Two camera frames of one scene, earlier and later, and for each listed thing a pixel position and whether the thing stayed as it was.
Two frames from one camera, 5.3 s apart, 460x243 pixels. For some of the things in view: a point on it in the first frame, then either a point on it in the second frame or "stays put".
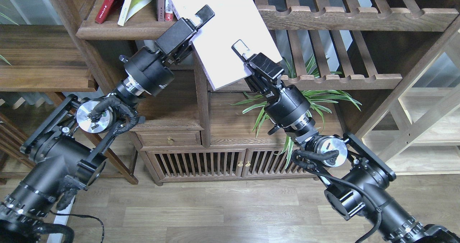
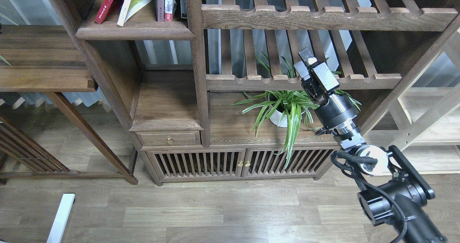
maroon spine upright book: x=161 y=2 stays put
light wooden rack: x=416 y=130 stays put
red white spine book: x=169 y=14 stays put
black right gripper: x=286 y=105 → x=334 y=110
